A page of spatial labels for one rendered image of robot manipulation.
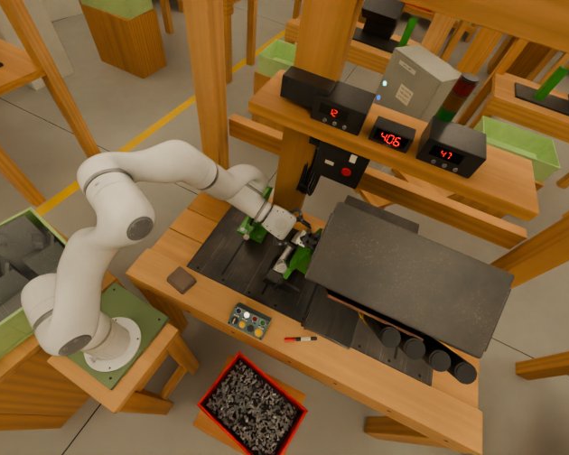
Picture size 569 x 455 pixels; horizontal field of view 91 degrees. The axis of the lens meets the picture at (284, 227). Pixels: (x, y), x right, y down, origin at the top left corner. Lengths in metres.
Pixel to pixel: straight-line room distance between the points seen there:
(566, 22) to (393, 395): 1.16
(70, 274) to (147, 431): 1.44
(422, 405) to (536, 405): 1.64
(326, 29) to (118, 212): 0.70
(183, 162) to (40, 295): 0.51
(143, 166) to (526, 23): 0.88
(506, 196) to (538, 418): 2.09
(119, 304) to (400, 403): 1.14
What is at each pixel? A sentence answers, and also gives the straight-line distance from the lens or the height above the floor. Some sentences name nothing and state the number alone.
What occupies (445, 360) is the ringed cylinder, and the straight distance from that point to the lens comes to 0.64.
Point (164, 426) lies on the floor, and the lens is 2.10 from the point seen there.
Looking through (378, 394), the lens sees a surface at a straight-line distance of 1.26.
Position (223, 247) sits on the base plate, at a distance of 1.34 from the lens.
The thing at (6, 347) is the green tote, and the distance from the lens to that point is 1.52.
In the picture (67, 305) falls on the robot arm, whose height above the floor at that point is 1.34.
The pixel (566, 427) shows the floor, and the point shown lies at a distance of 3.01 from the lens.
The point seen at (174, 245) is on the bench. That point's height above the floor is 0.88.
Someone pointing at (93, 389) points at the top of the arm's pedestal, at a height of 0.85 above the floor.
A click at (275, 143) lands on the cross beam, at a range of 1.30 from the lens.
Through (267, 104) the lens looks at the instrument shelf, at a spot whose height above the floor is 1.54.
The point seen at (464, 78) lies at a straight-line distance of 0.96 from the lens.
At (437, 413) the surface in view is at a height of 0.90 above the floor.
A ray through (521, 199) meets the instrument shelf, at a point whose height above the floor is 1.54.
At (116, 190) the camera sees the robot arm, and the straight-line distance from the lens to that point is 0.68.
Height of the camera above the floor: 2.05
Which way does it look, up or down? 55 degrees down
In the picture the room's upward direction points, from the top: 13 degrees clockwise
